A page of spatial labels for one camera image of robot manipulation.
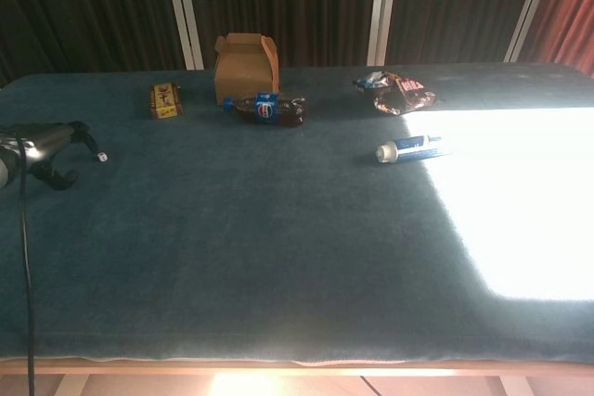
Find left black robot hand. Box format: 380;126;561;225
0;121;99;192

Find small yellow red box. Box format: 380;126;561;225
149;83;184;120

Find open brown cardboard box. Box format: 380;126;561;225
213;32;281;106

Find pepsi cola bottle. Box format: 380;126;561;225
222;93;307;127

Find blue table cloth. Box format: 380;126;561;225
0;62;594;366

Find dark curtain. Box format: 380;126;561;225
0;0;545;88

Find crumpled snack bag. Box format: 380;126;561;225
353;70;443;116

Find blue white tube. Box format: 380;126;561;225
376;134;454;165

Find red curtain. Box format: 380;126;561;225
523;0;594;78

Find black cable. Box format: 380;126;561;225
8;129;37;396

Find white window frame post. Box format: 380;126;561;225
503;0;561;63
161;0;205;70
367;0;401;67

